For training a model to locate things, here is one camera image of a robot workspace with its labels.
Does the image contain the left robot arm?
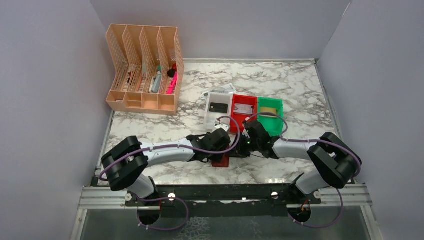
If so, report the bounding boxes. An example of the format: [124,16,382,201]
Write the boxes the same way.
[99,128,231,206]

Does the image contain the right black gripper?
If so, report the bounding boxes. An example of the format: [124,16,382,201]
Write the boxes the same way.
[225,131,261,158]

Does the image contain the green plastic bin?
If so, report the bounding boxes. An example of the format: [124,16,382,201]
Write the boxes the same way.
[257,97,284,136]

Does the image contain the grey green marker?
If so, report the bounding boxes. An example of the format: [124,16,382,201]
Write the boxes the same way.
[150,65,162,94]

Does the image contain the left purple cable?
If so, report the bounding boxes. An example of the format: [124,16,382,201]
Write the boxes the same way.
[98,115,241,182]

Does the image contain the peach plastic file organizer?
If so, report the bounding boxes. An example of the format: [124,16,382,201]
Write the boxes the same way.
[105,24,185,115]

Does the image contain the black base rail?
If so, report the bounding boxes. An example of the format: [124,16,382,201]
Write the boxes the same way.
[125,182,321,220]

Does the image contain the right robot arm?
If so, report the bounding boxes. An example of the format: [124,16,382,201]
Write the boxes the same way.
[227,120,362,204]

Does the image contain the red plastic bin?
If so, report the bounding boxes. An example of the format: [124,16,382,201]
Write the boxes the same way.
[229,94,258,132]

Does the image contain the white plastic bin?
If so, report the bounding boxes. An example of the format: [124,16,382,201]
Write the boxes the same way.
[203,92,233,130]

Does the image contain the black credit card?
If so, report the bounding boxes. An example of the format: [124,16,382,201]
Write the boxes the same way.
[208,102,229,114]

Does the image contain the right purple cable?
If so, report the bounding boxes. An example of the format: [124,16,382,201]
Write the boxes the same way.
[243,111,363,180]

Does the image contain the gold credit card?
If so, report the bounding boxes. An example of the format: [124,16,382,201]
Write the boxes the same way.
[259,106,278,114]

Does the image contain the pink highlighter pen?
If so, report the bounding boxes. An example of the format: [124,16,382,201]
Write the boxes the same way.
[166,69,178,95]

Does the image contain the purple cable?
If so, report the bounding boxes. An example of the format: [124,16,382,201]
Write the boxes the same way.
[98,115,241,182]
[243,111,363,180]

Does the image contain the red leather card holder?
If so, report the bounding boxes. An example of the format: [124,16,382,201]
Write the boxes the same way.
[210,153,230,168]

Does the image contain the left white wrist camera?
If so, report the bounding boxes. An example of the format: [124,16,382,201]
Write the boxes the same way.
[214,123,230,133]

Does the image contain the silver credit card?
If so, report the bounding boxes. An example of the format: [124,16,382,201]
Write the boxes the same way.
[233,103,255,116]

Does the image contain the paper receipts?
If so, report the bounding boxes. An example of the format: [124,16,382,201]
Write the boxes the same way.
[201,83,237,99]

